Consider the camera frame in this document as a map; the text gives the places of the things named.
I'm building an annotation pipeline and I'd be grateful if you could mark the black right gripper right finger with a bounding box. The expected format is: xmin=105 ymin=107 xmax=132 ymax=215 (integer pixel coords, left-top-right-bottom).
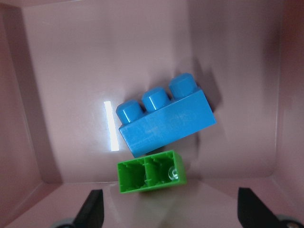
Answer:
xmin=237 ymin=188 xmax=301 ymax=228

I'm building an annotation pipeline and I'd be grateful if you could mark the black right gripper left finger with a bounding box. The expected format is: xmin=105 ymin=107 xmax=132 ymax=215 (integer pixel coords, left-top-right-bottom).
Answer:
xmin=73 ymin=189 xmax=105 ymax=228

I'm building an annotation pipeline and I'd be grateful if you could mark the green toy block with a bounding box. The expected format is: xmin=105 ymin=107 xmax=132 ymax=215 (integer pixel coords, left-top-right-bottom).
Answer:
xmin=117 ymin=150 xmax=187 ymax=193

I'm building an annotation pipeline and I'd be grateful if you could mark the blue toy block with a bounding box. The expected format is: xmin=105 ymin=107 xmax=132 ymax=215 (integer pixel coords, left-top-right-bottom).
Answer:
xmin=116 ymin=73 xmax=217 ymax=158

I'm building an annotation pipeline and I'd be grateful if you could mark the pink plastic box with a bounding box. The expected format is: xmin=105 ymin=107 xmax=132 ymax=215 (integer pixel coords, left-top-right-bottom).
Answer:
xmin=0 ymin=0 xmax=304 ymax=228

